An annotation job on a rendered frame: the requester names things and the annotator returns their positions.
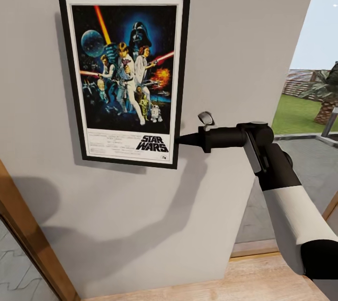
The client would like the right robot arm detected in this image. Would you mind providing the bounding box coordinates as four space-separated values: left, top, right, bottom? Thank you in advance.
175 111 338 301

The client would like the poster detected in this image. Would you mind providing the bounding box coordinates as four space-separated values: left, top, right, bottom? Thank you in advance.
59 0 191 170

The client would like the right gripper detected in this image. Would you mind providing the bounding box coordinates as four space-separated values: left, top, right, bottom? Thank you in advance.
175 127 232 153

